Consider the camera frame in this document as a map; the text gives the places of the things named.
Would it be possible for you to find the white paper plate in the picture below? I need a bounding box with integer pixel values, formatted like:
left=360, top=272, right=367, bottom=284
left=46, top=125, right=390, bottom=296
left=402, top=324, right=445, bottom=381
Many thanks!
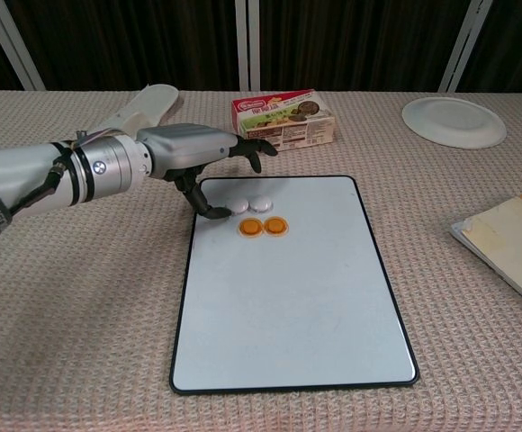
left=400, top=96, right=508, bottom=149

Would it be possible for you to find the white metal frame post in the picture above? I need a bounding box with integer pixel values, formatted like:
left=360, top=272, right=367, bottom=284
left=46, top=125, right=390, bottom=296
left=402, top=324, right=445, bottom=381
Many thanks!
left=248, top=0, right=262, bottom=91
left=235, top=0, right=249, bottom=91
left=438, top=0, right=495, bottom=94
left=0, top=0, right=46, bottom=91

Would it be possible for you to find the yellow covered book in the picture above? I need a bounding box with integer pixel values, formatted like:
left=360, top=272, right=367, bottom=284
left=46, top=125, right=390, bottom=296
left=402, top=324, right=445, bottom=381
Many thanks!
left=448, top=193, right=522, bottom=319

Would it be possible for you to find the red green cookie box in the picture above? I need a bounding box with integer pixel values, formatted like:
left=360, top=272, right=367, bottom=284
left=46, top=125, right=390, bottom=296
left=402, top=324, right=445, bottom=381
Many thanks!
left=230, top=88, right=337, bottom=158

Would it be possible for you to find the orange round magnet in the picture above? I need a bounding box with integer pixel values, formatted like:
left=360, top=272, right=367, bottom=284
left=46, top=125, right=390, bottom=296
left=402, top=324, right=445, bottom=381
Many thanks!
left=263, top=217, right=291, bottom=237
left=236, top=218, right=266, bottom=239

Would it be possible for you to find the white cloth slipper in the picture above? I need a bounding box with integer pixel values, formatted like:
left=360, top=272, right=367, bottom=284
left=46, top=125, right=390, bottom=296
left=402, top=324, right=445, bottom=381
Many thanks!
left=90, top=84, right=181, bottom=136

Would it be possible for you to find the dark pleated curtain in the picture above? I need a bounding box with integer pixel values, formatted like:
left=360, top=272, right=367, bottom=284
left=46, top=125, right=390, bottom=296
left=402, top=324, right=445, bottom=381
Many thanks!
left=0, top=0, right=522, bottom=94

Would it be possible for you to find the beige waffle tablecloth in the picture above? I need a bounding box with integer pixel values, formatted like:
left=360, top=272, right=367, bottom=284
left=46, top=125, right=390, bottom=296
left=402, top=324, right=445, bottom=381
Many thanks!
left=0, top=89, right=522, bottom=432

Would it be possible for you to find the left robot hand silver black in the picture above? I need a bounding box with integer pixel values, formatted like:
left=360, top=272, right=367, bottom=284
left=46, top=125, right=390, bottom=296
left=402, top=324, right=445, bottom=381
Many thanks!
left=137, top=122, right=280, bottom=221

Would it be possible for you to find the white rectangular board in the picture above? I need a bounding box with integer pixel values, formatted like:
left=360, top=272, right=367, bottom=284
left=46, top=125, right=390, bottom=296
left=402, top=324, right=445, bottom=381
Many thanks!
left=169, top=175, right=421, bottom=396

